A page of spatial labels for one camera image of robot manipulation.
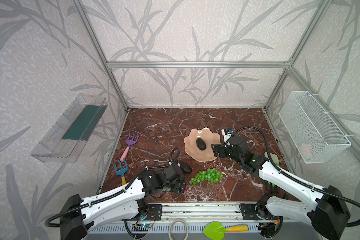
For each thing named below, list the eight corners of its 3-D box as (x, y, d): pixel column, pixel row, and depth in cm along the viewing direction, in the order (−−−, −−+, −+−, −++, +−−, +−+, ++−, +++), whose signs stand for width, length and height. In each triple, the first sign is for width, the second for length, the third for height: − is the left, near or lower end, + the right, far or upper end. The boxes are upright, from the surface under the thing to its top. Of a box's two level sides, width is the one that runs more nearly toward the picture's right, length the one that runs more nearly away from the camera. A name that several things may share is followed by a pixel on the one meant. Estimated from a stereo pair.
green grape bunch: (189, 185, 84) (189, 182, 80) (188, 174, 88) (188, 170, 84) (221, 181, 85) (223, 178, 81) (219, 171, 89) (220, 167, 85)
